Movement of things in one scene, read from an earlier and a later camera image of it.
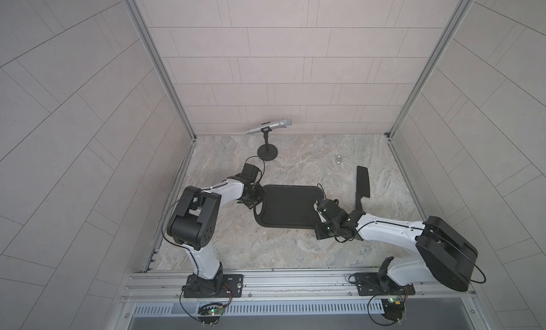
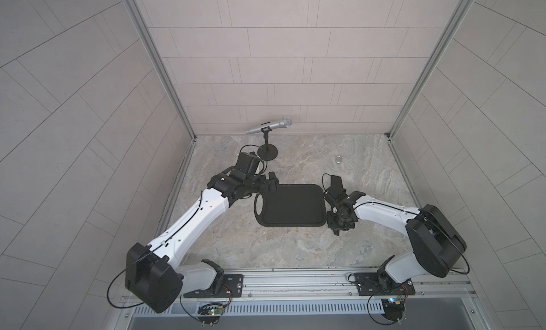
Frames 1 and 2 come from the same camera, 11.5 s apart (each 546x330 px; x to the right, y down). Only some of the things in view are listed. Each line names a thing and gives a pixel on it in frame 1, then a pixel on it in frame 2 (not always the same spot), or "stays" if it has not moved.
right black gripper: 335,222 → 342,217
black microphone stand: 266,151 stays
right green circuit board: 394,309 stays
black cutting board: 288,206 stays
